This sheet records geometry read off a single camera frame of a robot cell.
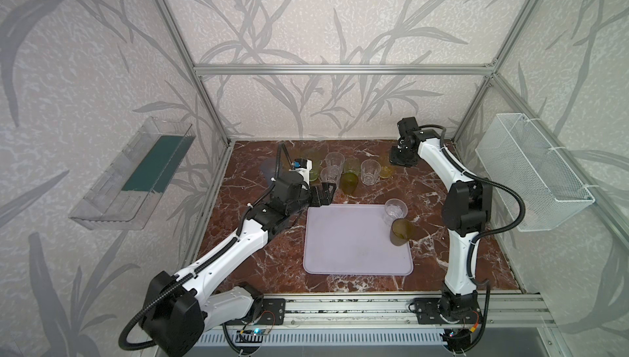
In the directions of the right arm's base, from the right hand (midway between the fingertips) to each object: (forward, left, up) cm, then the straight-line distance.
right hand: (395, 154), depth 98 cm
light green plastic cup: (+10, +34, -12) cm, 38 cm away
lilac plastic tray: (-31, +19, -13) cm, 38 cm away
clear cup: (-3, +26, -10) cm, 28 cm away
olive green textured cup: (-7, +19, -10) cm, 23 cm away
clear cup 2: (-1, +9, -10) cm, 13 cm away
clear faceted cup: (-20, +2, -8) cm, 22 cm away
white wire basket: (-20, -27, +21) cm, 40 cm away
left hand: (-20, +27, +11) cm, 35 cm away
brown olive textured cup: (-28, 0, -11) cm, 30 cm away
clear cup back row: (+5, +24, -9) cm, 27 cm away
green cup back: (+3, +17, -11) cm, 21 cm away
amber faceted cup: (0, +2, -9) cm, 9 cm away
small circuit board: (-59, +49, -14) cm, 78 cm away
